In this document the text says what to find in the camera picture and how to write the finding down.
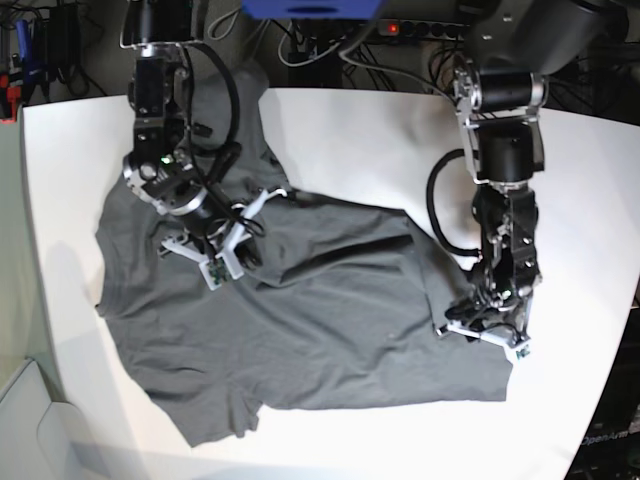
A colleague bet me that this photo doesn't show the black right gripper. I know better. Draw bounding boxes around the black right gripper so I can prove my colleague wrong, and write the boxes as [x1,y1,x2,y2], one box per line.
[158,188,288,270]

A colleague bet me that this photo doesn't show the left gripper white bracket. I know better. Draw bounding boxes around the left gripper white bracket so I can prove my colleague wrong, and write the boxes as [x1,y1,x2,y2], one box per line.
[435,289,533,360]

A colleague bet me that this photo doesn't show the dark grey t-shirt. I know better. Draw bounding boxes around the dark grey t-shirt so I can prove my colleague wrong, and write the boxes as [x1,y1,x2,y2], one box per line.
[94,62,516,449]

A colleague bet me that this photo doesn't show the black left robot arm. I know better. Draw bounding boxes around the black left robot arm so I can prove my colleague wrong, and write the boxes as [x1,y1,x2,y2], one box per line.
[419,1,631,364]

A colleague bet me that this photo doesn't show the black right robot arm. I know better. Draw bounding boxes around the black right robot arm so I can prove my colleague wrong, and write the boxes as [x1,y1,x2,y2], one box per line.
[121,1,290,283]

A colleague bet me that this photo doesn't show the blue plastic box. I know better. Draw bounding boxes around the blue plastic box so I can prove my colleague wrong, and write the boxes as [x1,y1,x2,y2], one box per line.
[242,0,384,20]

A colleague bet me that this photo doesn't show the black power strip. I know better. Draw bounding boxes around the black power strip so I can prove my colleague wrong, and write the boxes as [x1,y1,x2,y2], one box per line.
[375,19,470,41]

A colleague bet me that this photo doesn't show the red black clamp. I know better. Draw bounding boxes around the red black clamp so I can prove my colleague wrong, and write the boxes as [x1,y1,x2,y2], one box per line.
[1,72,22,124]

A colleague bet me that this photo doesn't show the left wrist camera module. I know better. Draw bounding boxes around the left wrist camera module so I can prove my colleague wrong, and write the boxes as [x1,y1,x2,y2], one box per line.
[511,343,531,364]

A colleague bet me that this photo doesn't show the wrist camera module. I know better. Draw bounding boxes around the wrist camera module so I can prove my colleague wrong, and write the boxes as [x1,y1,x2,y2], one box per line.
[511,343,531,364]
[199,257,234,291]

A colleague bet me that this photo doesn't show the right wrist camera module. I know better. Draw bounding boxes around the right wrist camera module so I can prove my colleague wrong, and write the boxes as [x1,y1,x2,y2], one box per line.
[199,257,234,291]

